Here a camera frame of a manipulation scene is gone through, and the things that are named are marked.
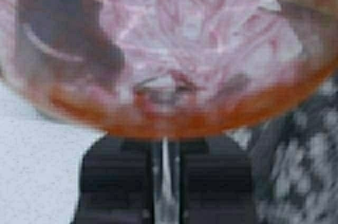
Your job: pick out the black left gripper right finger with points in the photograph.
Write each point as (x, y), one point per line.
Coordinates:
(217, 185)

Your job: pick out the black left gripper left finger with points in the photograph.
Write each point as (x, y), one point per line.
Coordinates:
(115, 183)

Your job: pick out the black white patterned cloth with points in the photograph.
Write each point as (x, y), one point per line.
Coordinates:
(294, 161)

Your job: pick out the wine glass with pink liquid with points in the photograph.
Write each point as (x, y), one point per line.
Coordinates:
(167, 71)

